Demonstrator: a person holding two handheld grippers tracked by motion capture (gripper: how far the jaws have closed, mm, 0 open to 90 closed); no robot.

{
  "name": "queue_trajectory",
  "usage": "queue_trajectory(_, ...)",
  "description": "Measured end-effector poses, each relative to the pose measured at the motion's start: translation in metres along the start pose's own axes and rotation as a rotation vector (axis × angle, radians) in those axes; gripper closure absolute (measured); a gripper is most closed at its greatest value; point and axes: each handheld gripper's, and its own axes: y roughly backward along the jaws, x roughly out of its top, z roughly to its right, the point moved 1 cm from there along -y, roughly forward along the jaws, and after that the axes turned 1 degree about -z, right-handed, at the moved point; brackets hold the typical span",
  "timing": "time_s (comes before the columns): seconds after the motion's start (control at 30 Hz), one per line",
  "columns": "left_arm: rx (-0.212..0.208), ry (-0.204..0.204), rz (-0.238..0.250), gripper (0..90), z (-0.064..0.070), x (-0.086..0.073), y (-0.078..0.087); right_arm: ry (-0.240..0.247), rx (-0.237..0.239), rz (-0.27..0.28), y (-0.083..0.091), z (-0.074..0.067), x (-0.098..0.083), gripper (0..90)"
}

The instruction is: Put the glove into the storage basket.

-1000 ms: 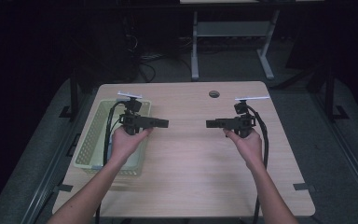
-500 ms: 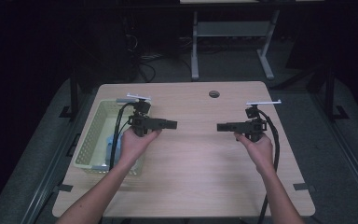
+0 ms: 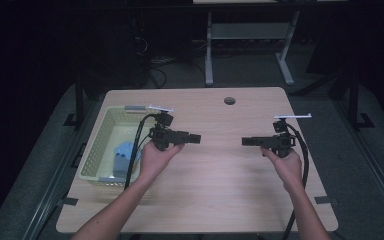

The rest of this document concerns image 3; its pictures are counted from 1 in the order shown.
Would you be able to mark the white metal stand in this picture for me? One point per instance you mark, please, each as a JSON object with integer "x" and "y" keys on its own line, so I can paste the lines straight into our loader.
{"x": 250, "y": 30}

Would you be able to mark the grey metal rail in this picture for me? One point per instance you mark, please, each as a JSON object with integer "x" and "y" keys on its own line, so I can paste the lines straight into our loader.
{"x": 376, "y": 173}
{"x": 56, "y": 180}

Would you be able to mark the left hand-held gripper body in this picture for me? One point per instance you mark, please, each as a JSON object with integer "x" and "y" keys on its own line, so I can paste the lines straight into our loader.
{"x": 163, "y": 135}

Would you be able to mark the black stand leg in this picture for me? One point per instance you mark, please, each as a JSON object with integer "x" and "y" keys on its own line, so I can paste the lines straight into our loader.
{"x": 79, "y": 100}
{"x": 354, "y": 100}

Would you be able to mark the person's right hand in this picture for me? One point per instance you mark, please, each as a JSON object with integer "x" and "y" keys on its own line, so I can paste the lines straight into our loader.
{"x": 288, "y": 170}

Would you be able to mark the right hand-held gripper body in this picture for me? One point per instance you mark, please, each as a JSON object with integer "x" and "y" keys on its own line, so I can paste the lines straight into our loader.
{"x": 281, "y": 141}

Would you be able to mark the pale yellow plastic basket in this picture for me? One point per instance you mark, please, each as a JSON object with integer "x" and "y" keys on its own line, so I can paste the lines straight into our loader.
{"x": 103, "y": 146}

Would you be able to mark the person's left hand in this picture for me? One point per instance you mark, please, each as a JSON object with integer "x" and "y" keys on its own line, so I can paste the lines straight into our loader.
{"x": 155, "y": 160}

